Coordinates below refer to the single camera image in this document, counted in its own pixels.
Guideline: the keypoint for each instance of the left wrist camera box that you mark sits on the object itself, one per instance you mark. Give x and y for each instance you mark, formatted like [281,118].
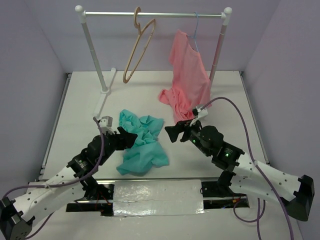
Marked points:
[105,124]

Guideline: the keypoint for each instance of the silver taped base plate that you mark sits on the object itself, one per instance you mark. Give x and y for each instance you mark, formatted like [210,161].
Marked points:
[158,198]

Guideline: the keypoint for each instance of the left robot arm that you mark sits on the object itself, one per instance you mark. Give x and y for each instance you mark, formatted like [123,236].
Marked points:
[74,182]

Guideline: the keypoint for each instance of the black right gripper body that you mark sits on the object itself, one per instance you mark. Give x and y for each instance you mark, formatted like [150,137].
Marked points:
[192,132]

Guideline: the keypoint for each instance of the teal t shirt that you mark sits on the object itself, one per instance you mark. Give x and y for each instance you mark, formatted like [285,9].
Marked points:
[146,151]

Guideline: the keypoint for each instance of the blue wire hanger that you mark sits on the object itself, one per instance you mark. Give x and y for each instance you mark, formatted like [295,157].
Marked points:
[194,36]

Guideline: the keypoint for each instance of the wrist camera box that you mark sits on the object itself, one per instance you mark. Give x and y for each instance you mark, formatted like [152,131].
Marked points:
[199,112]
[105,124]

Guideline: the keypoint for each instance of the tan wooden hanger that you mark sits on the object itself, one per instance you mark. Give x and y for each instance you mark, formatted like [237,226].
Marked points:
[144,36]

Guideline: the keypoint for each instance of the pink t shirt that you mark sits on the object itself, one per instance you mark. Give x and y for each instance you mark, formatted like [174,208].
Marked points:
[191,85]

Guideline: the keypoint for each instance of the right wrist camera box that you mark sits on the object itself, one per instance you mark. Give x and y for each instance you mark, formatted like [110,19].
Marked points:
[199,112]

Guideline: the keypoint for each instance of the white clothes rack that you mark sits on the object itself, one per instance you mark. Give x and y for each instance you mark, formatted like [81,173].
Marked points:
[141,21]

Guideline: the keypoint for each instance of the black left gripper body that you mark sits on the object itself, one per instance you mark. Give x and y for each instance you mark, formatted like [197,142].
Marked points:
[112,145]

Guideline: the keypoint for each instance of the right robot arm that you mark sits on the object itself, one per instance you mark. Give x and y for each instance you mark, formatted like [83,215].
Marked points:
[241,175]

